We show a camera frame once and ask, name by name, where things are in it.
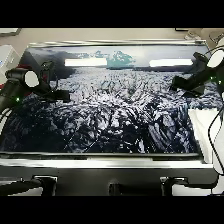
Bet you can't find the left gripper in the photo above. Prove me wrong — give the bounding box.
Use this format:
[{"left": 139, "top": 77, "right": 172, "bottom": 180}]
[{"left": 49, "top": 88, "right": 72, "bottom": 104}]

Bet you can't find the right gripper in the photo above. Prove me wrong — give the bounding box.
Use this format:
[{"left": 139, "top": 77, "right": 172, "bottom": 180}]
[{"left": 168, "top": 75, "right": 194, "bottom": 94}]

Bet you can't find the white box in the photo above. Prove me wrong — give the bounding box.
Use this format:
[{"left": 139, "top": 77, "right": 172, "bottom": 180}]
[{"left": 0, "top": 44, "right": 21, "bottom": 85}]

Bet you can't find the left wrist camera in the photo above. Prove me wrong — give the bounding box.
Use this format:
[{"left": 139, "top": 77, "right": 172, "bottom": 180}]
[{"left": 40, "top": 60, "right": 55, "bottom": 84}]

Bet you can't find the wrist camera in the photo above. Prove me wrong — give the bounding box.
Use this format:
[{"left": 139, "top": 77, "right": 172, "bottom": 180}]
[
  {"left": 40, "top": 60, "right": 55, "bottom": 84},
  {"left": 192, "top": 51, "right": 210, "bottom": 65}
]

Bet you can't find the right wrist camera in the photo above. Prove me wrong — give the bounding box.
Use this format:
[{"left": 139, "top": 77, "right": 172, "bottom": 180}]
[{"left": 192, "top": 51, "right": 210, "bottom": 65}]

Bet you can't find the black cable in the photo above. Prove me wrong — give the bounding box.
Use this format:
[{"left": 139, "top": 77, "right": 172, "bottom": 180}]
[{"left": 207, "top": 105, "right": 224, "bottom": 176}]

